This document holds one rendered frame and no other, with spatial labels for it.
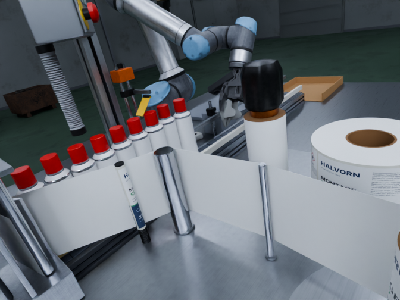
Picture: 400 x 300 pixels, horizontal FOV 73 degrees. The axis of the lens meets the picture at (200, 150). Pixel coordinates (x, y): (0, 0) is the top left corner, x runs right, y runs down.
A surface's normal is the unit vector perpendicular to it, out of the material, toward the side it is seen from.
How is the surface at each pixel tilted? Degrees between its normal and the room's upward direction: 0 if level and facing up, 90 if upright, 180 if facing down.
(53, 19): 90
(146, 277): 0
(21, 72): 90
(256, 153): 90
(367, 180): 90
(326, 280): 0
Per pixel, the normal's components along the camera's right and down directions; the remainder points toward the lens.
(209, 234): -0.18, -0.89
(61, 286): 0.74, 0.16
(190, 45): -0.49, 0.50
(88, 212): 0.34, 0.35
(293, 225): -0.72, 0.41
